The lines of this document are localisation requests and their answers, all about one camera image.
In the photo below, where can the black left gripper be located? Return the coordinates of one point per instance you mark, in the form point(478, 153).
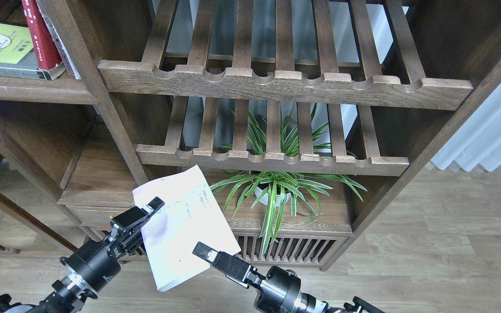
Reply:
point(97, 262)

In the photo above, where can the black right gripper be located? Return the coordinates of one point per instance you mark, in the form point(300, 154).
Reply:
point(278, 292)

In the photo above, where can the white paperback book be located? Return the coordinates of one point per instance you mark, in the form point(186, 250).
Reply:
point(190, 215)

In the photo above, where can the red paperback book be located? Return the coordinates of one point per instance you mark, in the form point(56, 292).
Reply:
point(46, 51)

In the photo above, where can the green and grey book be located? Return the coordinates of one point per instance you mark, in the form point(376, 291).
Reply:
point(17, 57)

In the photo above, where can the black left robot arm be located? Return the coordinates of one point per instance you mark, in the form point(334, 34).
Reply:
point(69, 294)

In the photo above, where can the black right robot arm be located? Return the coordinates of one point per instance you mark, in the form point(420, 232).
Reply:
point(309, 304)

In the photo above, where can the green spider plant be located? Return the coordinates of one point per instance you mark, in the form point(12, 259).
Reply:
point(278, 188)

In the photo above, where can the dark wooden bookshelf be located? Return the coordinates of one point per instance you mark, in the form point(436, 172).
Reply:
point(367, 88)

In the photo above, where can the white window curtain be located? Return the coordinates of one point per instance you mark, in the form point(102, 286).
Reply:
point(478, 141)

